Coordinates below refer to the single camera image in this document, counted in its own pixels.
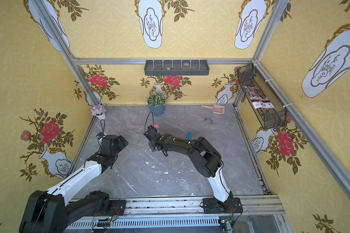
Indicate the flower seed packet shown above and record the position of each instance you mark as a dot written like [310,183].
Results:
[257,97]

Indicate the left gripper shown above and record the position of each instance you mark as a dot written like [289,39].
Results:
[120,141]

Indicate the grey wall shelf tray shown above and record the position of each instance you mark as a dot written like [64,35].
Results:
[178,67]

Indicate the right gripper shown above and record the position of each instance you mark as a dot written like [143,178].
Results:
[151,137]

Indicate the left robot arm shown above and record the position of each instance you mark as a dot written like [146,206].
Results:
[52,211]

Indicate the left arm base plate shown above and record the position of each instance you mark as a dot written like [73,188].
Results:
[115,208]

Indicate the pink flowers in white pot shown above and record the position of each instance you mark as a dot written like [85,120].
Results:
[98,111]

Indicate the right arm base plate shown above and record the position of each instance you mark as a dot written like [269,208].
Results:
[214,206]

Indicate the green plant in blue pot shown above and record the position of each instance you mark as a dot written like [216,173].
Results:
[157,103]

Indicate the black wire basket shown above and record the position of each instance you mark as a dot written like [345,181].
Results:
[269,118]

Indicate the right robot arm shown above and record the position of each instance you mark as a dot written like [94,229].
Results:
[204,157]

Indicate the teal block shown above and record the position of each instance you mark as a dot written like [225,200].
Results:
[189,136]

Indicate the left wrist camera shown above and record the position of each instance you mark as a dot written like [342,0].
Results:
[100,136]

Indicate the aluminium rail frame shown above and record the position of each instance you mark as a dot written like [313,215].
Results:
[260,214]

